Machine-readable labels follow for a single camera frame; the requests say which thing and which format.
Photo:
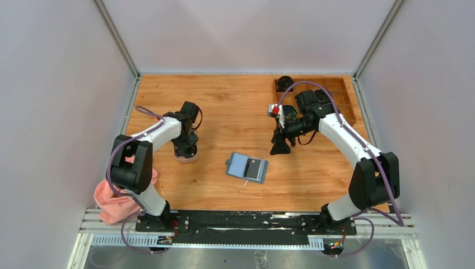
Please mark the black rosette top left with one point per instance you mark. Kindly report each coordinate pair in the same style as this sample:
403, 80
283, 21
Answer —
283, 83

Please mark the black blue rosette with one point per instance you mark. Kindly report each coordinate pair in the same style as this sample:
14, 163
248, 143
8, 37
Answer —
290, 112

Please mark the blue leather card holder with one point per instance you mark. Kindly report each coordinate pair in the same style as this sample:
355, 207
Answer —
235, 167

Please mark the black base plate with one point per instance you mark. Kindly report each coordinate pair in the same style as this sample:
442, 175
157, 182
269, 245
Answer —
248, 228

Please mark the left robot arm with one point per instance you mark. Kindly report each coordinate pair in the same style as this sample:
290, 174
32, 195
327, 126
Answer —
129, 169

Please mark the pink cloth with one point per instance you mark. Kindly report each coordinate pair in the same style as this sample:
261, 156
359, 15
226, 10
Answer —
113, 208

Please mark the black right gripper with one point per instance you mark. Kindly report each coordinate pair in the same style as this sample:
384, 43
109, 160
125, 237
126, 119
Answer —
280, 145

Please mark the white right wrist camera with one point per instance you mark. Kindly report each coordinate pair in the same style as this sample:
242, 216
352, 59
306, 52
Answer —
276, 111

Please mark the wooden compartment tray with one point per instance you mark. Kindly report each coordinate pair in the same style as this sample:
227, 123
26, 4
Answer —
336, 86

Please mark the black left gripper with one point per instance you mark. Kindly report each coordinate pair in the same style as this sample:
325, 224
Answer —
192, 137

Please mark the black rosette middle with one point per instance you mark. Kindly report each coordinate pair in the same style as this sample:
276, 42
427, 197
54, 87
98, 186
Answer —
322, 97

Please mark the black VIP card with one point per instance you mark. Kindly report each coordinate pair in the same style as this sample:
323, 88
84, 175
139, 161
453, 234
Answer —
252, 168

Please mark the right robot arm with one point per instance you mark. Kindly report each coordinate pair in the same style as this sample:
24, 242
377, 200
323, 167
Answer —
375, 178

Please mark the aluminium frame rail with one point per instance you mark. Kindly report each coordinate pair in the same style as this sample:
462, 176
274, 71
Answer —
368, 226

